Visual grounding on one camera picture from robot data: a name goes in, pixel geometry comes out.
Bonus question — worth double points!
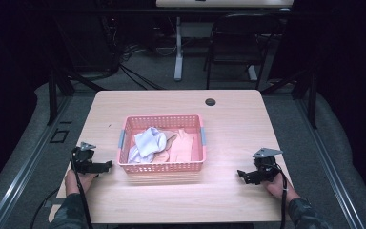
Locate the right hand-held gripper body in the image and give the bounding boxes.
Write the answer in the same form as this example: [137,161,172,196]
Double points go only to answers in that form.
[249,147,284,185]

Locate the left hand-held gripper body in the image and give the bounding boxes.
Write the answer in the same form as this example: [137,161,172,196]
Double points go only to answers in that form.
[71,141,101,175]

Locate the white sock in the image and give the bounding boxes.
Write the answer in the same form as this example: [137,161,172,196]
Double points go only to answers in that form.
[127,127,168,164]

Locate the pink plastic basket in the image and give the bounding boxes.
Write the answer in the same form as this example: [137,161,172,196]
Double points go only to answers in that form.
[117,114,208,175]

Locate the pink sock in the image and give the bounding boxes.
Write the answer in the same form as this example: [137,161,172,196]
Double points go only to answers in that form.
[152,128,195,164]

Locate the person's left hand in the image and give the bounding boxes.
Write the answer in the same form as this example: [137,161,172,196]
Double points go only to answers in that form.
[64,168,99,196]

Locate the person's right hand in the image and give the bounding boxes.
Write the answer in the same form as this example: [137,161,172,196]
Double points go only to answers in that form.
[261,171,300,202]

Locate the black folding chair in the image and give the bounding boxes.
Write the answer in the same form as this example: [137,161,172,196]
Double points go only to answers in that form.
[202,12,284,91]

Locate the white desk with metal legs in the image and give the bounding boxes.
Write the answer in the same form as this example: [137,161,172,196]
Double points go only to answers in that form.
[155,0,295,82]

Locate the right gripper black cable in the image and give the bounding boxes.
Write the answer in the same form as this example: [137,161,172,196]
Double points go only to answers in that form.
[266,162,289,222]

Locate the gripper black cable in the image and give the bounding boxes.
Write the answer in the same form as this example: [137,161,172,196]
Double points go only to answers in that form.
[266,162,289,222]
[28,152,95,229]

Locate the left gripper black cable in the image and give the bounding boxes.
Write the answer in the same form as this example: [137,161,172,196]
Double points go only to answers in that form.
[28,152,95,229]

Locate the black metal frame stand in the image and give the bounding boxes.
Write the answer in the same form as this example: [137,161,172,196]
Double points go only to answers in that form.
[260,63,319,130]
[46,12,108,126]

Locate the black floor cables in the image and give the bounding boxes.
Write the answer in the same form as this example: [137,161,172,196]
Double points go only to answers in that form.
[98,12,166,92]

